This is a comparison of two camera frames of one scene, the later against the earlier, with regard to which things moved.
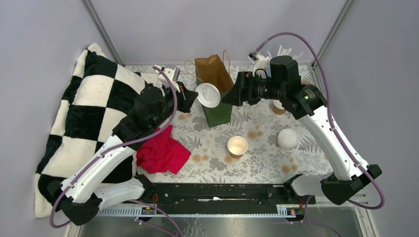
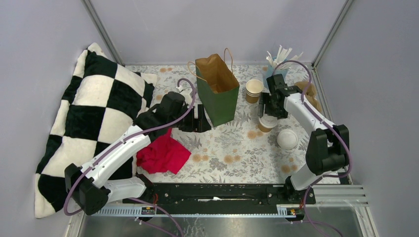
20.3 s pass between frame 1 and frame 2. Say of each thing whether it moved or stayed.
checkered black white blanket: stayed
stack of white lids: stayed
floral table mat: stayed
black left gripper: moved
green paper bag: stayed
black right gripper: moved
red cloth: stayed
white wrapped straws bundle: stayed
